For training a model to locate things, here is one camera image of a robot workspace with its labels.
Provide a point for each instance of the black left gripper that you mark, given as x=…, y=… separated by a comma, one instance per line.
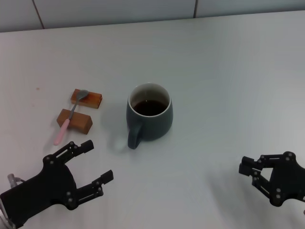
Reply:
x=40, y=188

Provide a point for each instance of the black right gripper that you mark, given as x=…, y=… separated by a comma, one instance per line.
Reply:
x=288, y=181

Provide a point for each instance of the grey cup with coffee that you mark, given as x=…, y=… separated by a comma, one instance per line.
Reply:
x=152, y=126

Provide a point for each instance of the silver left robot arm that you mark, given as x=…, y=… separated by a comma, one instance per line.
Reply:
x=3, y=220

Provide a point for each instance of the brown arched wooden block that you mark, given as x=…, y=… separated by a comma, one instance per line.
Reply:
x=81, y=121

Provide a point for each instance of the flat orange wooden block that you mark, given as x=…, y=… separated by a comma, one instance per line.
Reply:
x=91, y=100

